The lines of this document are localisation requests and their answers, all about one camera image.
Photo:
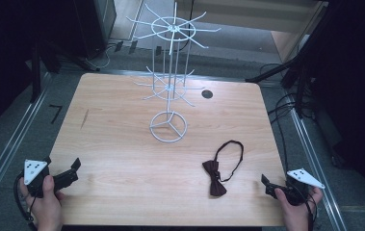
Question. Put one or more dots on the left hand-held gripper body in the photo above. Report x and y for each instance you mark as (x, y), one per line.
(35, 170)

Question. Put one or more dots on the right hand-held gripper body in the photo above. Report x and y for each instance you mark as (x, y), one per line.
(300, 184)

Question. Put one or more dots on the dark brown bow tie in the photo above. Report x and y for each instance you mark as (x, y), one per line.
(214, 179)

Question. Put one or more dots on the person's right hand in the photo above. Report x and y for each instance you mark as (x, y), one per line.
(294, 215)

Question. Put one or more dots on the person's left hand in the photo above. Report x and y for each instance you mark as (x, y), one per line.
(46, 205)

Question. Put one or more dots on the black metal stand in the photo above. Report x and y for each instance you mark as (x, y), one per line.
(36, 70)
(286, 69)

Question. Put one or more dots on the black table grommet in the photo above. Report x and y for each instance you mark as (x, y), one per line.
(207, 94)

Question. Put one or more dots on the black plug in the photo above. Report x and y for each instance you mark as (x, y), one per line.
(158, 50)
(118, 46)
(133, 46)

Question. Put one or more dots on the dark cabinet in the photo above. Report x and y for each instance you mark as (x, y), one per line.
(96, 25)

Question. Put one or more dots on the metal floor rail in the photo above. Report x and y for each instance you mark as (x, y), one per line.
(315, 166)
(6, 154)

